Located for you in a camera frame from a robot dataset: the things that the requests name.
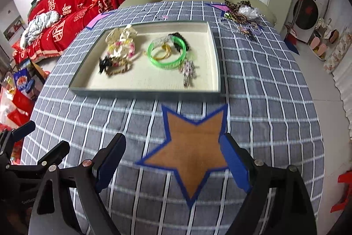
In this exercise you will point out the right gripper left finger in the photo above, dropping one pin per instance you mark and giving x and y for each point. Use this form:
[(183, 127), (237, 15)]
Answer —
[(106, 161)]

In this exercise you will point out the pink slippers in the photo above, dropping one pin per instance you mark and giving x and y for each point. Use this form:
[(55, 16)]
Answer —
[(318, 48)]

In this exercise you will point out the grey white crumpled cloth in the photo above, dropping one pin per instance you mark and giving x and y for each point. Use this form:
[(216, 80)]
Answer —
[(37, 26)]

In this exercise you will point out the black small claw clip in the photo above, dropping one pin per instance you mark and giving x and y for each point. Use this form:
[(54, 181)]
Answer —
[(105, 64)]

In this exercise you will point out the pink star mat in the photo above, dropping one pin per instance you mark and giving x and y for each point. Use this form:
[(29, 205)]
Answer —
[(96, 19)]

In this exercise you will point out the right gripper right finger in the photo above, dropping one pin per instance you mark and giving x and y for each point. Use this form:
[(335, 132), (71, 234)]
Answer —
[(239, 161)]

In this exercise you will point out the brown braided hair band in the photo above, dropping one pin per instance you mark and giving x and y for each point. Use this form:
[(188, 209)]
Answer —
[(117, 65)]

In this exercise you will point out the pile of spare jewelry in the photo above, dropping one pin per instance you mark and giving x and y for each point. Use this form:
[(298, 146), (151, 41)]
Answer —
[(245, 17)]

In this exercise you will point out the brown blue star mat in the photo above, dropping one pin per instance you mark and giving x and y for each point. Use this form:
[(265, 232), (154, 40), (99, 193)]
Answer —
[(191, 150)]

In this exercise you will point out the purple star mat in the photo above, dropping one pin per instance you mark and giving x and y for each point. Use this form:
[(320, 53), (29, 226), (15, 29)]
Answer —
[(223, 8)]

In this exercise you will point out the silver rhinestone hair clip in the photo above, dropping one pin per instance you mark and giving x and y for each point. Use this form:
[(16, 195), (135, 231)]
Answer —
[(186, 68)]

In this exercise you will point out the white curtain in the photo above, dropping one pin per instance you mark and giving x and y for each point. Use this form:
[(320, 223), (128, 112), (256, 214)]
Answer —
[(343, 81)]

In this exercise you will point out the blue snack box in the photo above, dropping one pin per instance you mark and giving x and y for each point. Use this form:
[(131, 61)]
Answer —
[(22, 80)]

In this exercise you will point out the white washing machine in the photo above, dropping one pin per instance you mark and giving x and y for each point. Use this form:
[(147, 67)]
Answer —
[(303, 16)]

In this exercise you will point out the cream polka dot scrunchie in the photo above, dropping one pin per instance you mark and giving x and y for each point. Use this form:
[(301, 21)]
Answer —
[(120, 42)]

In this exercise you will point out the green translucent bangle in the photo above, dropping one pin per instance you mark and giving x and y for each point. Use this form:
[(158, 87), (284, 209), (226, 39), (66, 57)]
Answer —
[(162, 53)]

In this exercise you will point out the black beaded hair clip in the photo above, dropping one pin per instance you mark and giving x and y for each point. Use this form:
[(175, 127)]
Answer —
[(179, 42)]

